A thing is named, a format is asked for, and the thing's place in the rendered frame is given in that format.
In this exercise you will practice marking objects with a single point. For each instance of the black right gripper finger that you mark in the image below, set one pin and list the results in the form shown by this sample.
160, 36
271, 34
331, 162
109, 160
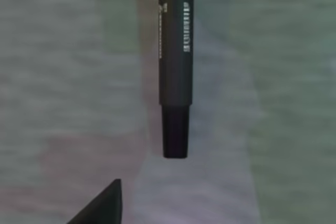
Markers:
106, 207

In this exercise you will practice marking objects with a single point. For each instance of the black marker pen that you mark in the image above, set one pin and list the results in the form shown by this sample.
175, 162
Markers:
175, 77

